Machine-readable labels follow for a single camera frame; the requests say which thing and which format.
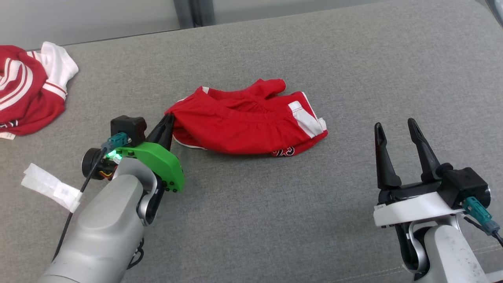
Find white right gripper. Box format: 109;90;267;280
373;118;465;228

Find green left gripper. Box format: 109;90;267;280
115;114;185;193

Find red shorts with white stripes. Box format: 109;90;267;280
165;79;329;158

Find red and white jersey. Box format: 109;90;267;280
0;41;79;141

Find teal left cable connector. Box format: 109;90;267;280
101;132;130;154

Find teal cable connector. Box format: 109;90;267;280
101;132;130;154
463;197;501;236

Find teal right cable connector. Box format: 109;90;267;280
463;197;501;236

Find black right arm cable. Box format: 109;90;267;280
464;216;503;249

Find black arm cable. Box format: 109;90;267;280
52;147;109;261
464;216;503;249

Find grey metal frame post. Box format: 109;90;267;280
173;0;216;29

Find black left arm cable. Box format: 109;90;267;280
52;147;109;261

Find white left cable label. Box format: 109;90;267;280
21;163;82;214

